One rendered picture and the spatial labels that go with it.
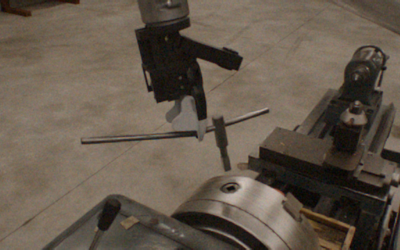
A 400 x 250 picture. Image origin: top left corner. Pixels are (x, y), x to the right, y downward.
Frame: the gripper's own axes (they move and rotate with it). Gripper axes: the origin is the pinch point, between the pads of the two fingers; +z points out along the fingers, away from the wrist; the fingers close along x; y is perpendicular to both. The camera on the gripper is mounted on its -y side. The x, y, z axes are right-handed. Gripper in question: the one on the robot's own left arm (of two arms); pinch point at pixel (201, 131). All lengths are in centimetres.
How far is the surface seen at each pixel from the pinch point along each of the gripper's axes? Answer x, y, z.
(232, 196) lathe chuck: 2.7, -2.9, 13.4
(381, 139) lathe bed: -57, -91, 55
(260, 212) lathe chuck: 7.5, -6.0, 15.2
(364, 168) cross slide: -28, -58, 43
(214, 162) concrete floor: -185, -53, 116
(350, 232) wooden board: -13, -40, 50
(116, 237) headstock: 7.8, 19.0, 9.5
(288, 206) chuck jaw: 5.6, -12.6, 17.9
